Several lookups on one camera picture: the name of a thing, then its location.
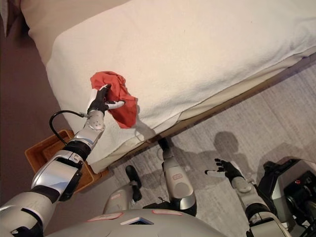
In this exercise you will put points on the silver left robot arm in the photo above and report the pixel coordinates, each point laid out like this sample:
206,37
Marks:
54,172

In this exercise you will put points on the cream mattress cover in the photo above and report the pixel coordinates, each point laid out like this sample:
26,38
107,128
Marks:
222,95

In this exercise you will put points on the black equipment cart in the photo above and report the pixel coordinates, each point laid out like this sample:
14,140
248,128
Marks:
293,187

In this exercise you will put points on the light wooden crate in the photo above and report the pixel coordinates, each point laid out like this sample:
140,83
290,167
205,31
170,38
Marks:
101,174

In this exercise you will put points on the silver left robot leg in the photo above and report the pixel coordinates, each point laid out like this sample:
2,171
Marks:
118,197

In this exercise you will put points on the red cloth garment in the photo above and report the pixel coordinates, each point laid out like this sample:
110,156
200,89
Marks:
123,113

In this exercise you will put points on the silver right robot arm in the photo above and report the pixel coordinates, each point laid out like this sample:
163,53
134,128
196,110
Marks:
256,214

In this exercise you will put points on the beige bed frame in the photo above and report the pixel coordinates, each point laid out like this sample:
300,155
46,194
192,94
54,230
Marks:
222,103

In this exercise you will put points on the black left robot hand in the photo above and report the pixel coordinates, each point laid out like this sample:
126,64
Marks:
98,103

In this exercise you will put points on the brown wicker basket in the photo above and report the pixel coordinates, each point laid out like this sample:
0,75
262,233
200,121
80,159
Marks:
37,155

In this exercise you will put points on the silver robot leg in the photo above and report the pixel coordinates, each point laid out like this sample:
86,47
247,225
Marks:
177,182
118,197

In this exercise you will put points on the silver right robot leg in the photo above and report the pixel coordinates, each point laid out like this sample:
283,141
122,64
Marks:
177,182

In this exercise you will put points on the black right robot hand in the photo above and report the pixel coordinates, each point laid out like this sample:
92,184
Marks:
230,170

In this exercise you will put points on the bed with white blanket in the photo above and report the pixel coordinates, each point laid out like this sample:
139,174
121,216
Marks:
172,61

